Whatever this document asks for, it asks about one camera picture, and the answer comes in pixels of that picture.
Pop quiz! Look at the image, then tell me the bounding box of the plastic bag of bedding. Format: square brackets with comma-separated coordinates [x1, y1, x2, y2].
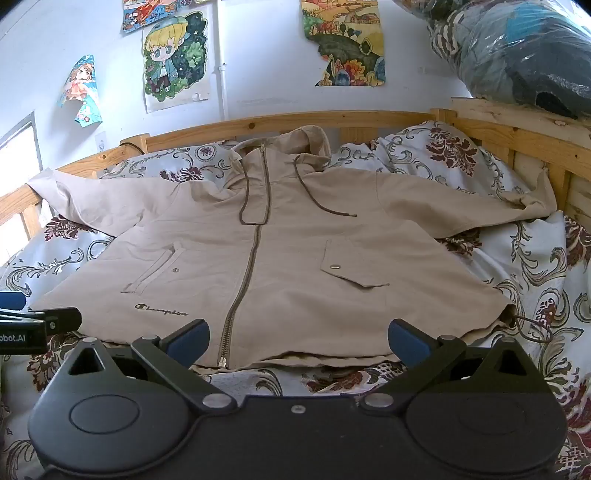
[396, 0, 591, 123]

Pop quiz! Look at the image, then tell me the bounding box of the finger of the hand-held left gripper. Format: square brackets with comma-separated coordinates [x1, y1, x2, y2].
[28, 306, 83, 336]
[0, 291, 27, 319]

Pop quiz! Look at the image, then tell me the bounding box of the landscape painting wall poster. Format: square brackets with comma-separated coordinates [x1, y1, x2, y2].
[300, 0, 387, 88]

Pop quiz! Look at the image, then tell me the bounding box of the beige hooded zip jacket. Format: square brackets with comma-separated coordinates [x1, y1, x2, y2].
[26, 124, 560, 373]

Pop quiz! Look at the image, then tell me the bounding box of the floral bed sheet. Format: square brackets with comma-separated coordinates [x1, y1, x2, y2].
[0, 119, 591, 480]

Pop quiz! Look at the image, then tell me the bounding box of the wooden bed frame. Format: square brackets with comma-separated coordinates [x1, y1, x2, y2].
[0, 95, 591, 268]

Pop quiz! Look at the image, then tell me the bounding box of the colourful cartoon wall poster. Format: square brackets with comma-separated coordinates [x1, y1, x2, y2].
[121, 0, 218, 34]

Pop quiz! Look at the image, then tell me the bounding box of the white wall pipe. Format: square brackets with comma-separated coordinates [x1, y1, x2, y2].
[216, 0, 230, 121]

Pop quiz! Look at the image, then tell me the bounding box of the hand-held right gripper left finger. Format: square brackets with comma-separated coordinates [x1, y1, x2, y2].
[57, 318, 238, 415]

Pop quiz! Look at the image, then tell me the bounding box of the curled cartoon girl poster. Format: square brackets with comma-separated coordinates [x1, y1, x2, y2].
[57, 54, 103, 127]

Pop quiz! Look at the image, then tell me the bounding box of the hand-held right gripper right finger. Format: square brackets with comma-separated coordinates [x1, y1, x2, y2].
[359, 318, 540, 413]

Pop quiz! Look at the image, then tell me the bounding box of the cartoon child wall poster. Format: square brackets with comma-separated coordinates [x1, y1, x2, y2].
[141, 11, 213, 114]

